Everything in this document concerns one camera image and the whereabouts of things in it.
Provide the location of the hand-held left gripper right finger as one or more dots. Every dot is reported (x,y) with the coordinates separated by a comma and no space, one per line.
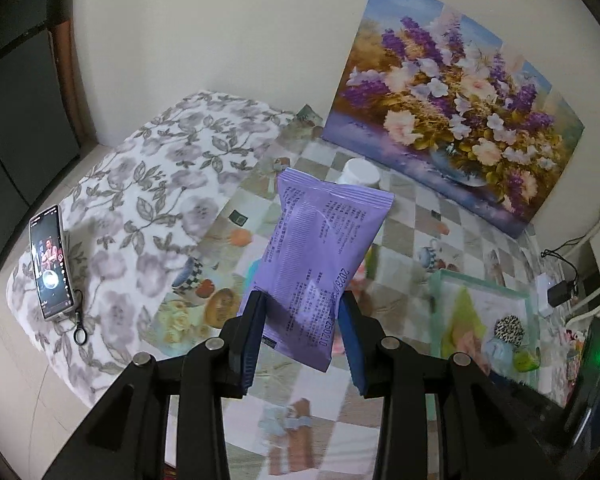
(355,355)

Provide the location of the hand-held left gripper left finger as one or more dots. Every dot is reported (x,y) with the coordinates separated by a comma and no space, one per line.
(250,350)

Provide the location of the blue face mask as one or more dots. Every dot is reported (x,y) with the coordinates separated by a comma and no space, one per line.
(497,355)

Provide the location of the leopard print scrunchie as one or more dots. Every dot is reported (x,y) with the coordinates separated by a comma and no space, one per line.
(510,330)

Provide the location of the purple snack packet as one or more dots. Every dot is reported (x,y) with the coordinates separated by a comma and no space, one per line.
(315,250)

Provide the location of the yellow-green cloth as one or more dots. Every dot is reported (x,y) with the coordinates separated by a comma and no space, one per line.
(465,315)

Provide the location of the white box with teal rim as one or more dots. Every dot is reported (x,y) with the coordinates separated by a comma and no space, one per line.
(490,305)

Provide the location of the black power adapter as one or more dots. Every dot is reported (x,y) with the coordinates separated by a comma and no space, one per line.
(562,294)

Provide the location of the white power strip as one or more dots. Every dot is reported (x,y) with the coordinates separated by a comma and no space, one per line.
(547,285)

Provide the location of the checkered printed tablecloth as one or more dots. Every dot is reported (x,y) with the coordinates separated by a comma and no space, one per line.
(420,220)

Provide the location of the white green label pill bottle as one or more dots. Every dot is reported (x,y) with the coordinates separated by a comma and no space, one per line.
(360,172)

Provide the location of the grey floral bedsheet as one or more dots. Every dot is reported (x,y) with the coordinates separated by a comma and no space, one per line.
(145,170)

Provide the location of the smartphone in clear case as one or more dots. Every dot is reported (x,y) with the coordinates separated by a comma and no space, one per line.
(52,265)

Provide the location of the flower painting canvas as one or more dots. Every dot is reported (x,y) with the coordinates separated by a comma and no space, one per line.
(455,110)

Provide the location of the dark cabinet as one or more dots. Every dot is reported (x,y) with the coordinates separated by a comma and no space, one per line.
(25,135)

